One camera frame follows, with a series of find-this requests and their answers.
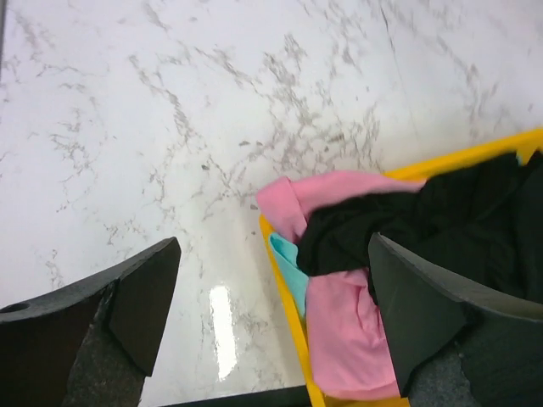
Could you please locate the teal t-shirt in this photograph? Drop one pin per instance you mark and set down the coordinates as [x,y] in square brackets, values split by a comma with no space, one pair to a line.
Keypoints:
[285,253]

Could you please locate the black t-shirt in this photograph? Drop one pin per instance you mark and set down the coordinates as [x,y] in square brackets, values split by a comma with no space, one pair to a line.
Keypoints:
[483,222]

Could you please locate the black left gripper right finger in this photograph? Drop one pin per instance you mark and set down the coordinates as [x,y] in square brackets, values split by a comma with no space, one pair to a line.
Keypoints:
[495,339]

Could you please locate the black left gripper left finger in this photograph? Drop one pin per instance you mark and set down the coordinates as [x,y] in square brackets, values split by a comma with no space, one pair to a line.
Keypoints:
[93,342]

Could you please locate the pink t-shirt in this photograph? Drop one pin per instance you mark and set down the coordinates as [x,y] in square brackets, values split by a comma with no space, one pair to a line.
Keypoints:
[348,350]

